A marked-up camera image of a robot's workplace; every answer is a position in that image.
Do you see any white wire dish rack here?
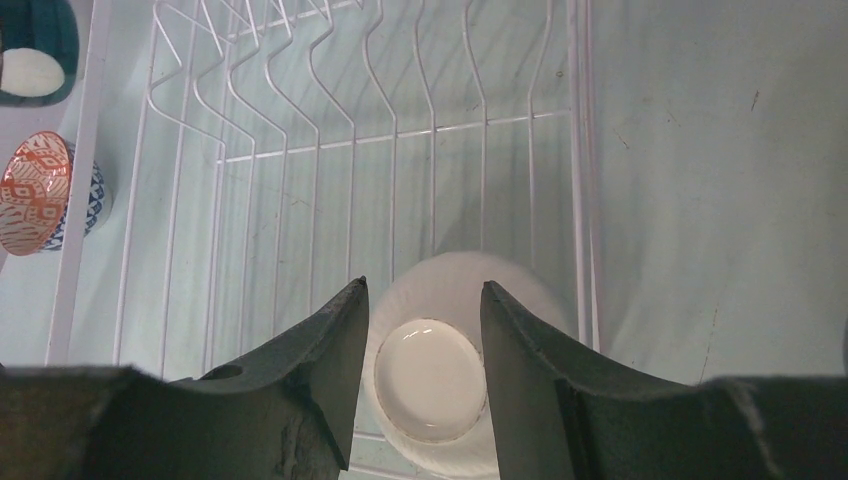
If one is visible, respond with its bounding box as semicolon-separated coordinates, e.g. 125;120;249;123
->
44;0;604;480

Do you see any plain white bowl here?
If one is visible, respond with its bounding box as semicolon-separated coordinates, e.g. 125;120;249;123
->
362;251;577;479

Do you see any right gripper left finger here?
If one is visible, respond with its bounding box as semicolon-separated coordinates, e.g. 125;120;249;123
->
1;278;369;479

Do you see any white and navy bowl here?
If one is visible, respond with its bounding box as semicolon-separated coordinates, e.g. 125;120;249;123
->
1;0;81;108

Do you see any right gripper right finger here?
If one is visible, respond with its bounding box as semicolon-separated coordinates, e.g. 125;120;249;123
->
480;281;847;479

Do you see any blue zigzag orange-inside bowl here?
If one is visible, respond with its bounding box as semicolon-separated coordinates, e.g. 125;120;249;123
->
1;131;75;256

